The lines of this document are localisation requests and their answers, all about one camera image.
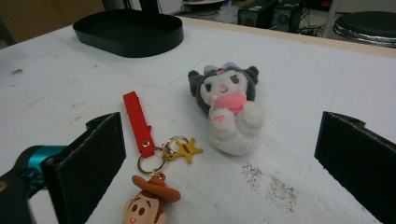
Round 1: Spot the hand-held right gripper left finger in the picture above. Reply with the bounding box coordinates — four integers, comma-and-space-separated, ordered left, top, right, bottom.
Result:
41, 111, 127, 224

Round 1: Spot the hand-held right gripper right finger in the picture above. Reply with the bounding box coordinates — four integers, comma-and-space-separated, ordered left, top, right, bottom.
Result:
314, 110, 396, 224

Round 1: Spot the cowboy keychain with red strap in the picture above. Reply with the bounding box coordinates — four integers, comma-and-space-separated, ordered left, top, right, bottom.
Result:
121, 91, 204, 224

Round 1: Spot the white table mat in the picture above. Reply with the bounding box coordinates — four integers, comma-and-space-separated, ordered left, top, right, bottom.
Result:
0, 21, 396, 224

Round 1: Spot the black oval tray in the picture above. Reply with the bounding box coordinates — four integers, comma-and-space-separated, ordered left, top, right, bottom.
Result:
72, 8, 185, 59

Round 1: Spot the black round stool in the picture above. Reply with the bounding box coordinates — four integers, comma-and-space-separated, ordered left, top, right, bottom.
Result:
332, 10, 396, 49

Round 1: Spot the white metal stand leg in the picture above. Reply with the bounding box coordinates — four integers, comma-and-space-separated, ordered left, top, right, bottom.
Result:
321, 0, 341, 39

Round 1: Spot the black computer tower round fan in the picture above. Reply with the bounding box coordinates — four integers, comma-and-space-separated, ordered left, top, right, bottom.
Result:
270, 2, 310, 33

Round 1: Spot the black computer tower green label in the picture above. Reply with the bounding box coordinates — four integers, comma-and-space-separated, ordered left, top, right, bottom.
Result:
237, 0, 279, 30

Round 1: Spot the clear plastic bag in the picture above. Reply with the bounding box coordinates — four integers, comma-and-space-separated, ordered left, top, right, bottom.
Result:
214, 3, 241, 24

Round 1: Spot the white round table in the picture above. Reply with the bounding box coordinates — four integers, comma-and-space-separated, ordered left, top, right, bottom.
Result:
183, 0, 227, 6

